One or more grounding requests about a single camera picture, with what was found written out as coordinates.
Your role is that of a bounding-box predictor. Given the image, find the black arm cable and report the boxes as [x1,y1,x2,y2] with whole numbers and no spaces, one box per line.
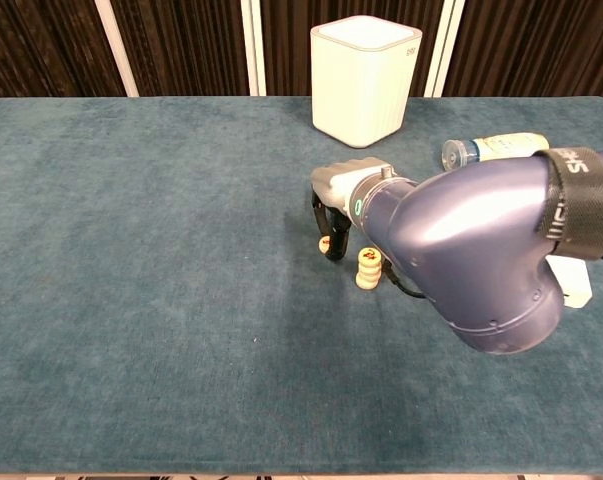
[386,263,428,300]

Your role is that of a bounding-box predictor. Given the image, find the white square trash bin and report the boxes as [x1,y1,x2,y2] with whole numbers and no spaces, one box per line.
[309,14,424,150]

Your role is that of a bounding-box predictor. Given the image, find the cream mayonnaise squeeze bottle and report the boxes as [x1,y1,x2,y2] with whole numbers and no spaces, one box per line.
[441,131,550,173]

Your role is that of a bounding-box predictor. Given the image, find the black velcro strap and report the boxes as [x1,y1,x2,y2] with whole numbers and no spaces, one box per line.
[534,146,603,261]

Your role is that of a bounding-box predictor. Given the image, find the white partition frame post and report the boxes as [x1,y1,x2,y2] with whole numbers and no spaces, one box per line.
[239,0,269,97]
[93,0,141,98]
[422,0,467,99]

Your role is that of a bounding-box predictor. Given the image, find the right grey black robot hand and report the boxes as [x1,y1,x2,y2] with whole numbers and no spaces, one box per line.
[309,156,398,263]

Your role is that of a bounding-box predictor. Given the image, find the white charger adapter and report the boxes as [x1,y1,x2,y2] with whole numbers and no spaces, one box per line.
[545,254,593,309]

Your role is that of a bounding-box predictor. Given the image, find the teal table cloth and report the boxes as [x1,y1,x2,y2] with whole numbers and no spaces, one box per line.
[0,95,603,476]

